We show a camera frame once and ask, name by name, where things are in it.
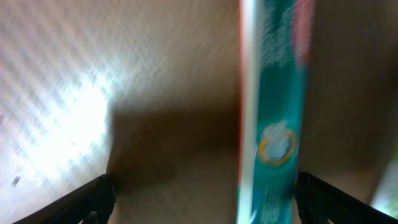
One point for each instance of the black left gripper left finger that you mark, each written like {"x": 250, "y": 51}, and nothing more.
{"x": 91, "y": 203}

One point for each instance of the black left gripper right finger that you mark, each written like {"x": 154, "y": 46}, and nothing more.
{"x": 319, "y": 202}

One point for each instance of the teal toothpaste tube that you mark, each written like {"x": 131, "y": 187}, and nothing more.
{"x": 274, "y": 47}

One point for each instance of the green toothbrush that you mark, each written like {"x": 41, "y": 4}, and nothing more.
{"x": 385, "y": 196}

